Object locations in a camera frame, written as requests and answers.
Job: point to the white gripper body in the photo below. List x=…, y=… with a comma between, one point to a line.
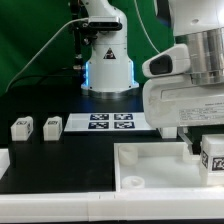
x=175, y=102

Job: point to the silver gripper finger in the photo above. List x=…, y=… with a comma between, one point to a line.
x=183, y=136

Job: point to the white square tabletop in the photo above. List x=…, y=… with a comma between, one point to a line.
x=161, y=165

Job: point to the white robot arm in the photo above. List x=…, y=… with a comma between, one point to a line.
x=197, y=23

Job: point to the white sheet with tags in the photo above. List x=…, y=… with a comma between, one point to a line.
x=88, y=122

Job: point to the white front fence bar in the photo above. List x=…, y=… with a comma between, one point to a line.
x=113, y=206

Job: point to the white fence bar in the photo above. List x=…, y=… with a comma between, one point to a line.
x=4, y=161
x=113, y=206

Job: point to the white left fence bar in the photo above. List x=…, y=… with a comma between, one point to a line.
x=4, y=161

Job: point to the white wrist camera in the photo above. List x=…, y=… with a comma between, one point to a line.
x=173, y=61

